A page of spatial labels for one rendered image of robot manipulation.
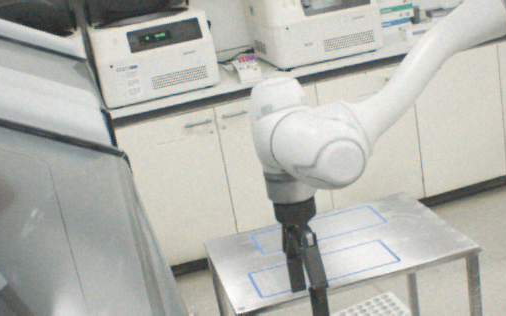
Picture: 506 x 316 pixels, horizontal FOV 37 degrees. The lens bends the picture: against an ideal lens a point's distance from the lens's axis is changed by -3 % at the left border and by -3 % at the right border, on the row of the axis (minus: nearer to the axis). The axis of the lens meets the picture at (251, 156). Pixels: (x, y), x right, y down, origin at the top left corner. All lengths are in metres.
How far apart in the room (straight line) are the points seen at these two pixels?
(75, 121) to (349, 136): 0.40
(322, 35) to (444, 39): 2.40
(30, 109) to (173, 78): 2.72
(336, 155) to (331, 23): 2.70
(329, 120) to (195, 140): 2.56
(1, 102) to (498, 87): 3.55
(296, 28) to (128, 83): 0.84
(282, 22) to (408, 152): 0.96
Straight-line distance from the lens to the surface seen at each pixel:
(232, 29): 4.30
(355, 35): 3.85
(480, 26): 1.46
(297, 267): 1.50
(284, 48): 3.74
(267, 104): 1.28
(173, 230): 3.81
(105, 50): 3.61
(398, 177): 4.09
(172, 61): 3.62
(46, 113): 0.94
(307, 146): 1.13
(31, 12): 3.87
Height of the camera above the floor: 1.65
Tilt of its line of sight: 17 degrees down
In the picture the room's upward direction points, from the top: 10 degrees counter-clockwise
